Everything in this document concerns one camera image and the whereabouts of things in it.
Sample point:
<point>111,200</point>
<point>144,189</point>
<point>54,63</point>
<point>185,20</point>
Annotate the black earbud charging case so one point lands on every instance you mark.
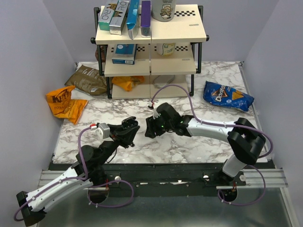
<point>129,122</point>

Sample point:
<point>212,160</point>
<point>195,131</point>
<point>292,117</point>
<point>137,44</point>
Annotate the blue tall box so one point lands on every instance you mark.
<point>132,19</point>

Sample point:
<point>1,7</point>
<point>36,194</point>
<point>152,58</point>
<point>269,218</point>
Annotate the grey silver pouch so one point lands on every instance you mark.
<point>163,80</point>

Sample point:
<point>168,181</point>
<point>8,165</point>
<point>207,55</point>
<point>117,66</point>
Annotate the orange snack bag on shelf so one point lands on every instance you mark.
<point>128,82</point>

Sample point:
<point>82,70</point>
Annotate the purple box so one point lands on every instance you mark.
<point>145,23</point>

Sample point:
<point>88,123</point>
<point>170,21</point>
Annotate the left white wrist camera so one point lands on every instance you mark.
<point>102,131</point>

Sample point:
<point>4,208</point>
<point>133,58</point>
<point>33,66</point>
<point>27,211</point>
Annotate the beige three-tier shelf rack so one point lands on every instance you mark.
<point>186,30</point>

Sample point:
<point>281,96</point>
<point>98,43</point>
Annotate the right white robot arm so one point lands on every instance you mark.
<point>245,140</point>

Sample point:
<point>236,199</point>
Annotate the teal Rio box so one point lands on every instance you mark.
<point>107,14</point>

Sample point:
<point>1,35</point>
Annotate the brown snack bag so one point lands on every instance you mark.
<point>88,80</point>

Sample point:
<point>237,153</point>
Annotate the orange Kettle chips bag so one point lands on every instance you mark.
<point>63,106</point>

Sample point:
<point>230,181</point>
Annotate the white cartoon mug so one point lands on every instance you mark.
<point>163,10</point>

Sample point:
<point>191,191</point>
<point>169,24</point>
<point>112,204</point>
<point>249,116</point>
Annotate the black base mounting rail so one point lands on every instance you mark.
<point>164,180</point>

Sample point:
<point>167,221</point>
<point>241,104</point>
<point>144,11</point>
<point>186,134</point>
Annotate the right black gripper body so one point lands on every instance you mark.
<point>159,125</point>

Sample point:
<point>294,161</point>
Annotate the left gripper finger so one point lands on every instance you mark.
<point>126,137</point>
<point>117,129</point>

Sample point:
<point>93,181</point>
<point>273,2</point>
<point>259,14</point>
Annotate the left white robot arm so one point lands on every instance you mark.
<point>86,172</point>

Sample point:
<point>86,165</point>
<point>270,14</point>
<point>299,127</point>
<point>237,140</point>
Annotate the brown item behind shelf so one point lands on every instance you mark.
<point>100,53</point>

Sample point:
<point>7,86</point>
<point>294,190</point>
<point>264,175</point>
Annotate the silver Rio box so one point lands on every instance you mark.
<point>118,20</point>

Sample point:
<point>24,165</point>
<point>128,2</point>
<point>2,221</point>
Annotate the blue Doritos bag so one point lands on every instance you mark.
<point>226,96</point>

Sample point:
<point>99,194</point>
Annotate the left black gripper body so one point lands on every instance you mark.
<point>115,137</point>

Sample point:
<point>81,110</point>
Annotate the blue razor box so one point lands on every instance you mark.
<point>124,54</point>

